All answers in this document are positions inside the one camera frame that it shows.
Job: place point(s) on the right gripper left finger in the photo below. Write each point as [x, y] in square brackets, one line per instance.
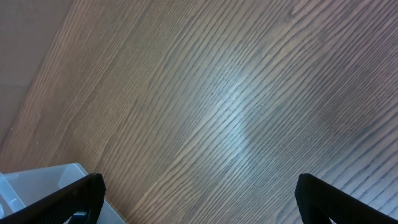
[79, 202]

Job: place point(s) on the clear plastic storage container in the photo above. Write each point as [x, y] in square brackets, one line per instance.
[22, 189]

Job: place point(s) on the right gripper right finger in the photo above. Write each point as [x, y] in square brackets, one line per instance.
[321, 203]

